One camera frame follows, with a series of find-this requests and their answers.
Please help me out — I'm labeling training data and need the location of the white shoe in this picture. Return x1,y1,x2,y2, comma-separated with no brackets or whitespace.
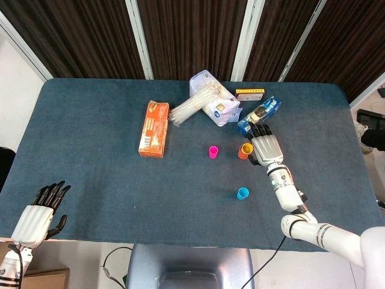
356,120,373,155

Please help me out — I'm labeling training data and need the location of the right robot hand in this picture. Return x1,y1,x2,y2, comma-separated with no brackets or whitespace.
245,122,285,167

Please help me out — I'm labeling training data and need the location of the white partition post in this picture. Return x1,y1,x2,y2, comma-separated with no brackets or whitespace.
230,0,266,82
0,10,54,81
278,0,327,82
125,0,155,80

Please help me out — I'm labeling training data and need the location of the grey robot torso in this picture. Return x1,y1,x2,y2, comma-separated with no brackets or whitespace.
125,243,256,289

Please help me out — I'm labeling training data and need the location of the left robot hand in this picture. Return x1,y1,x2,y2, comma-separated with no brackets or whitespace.
11,180,72,249

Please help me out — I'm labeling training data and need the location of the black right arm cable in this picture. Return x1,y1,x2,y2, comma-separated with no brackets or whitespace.
239,234,287,289

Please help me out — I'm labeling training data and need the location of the black floor cable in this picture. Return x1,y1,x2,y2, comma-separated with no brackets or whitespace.
102,246,134,289

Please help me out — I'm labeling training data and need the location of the black flat device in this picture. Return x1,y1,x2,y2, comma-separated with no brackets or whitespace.
356,109,380,129

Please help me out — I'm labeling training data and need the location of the black trouser leg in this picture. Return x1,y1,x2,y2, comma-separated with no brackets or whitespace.
362,128,385,149

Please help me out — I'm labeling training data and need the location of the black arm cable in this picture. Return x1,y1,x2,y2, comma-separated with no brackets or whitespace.
0,243,25,285
239,234,287,289

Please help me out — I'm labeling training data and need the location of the orange plastic cup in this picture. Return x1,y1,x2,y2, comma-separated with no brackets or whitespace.
238,143,254,160

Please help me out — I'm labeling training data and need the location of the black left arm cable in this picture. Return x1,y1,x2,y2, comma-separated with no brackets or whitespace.
0,243,25,285

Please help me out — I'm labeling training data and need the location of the clear plastic cup sleeve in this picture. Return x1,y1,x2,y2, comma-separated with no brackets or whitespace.
168,84,222,127

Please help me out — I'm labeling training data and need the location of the white plastic bag package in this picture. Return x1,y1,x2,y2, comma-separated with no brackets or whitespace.
189,69,243,128

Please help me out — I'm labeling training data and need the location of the small yellow white box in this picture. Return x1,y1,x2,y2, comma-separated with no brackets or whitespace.
235,88,266,102

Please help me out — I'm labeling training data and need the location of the brown cardboard box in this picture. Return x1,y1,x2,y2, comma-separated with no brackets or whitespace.
22,267,70,289

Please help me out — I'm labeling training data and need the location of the orange cardboard box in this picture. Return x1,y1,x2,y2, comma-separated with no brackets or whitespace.
138,101,170,158

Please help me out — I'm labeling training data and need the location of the teal table cloth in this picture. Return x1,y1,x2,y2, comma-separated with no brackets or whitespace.
0,78,385,252

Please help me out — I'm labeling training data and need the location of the blue biscuit box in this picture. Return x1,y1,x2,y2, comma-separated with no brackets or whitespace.
236,95,283,135

